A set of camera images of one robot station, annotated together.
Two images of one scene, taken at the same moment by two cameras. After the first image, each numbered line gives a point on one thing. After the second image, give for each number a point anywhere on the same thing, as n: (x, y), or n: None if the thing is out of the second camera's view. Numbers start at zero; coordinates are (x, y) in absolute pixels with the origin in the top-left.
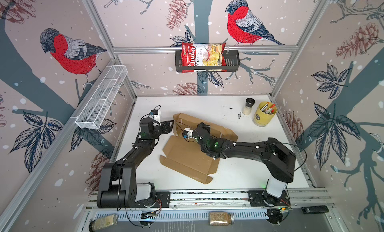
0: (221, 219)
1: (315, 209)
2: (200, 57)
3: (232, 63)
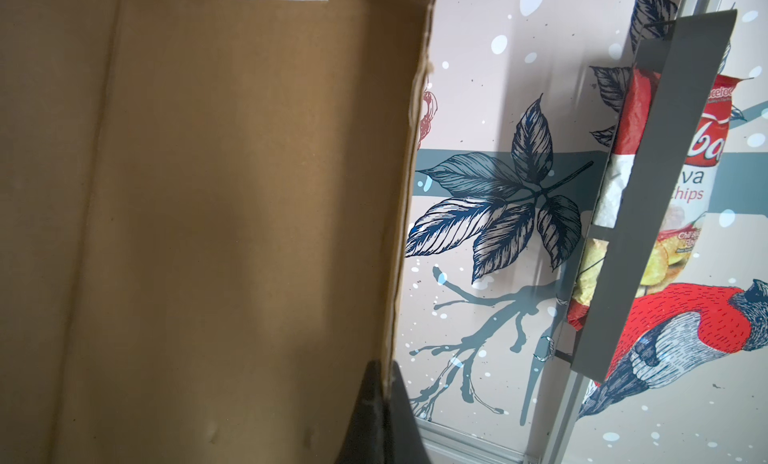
0: None
1: None
2: (690, 201)
3: (688, 57)
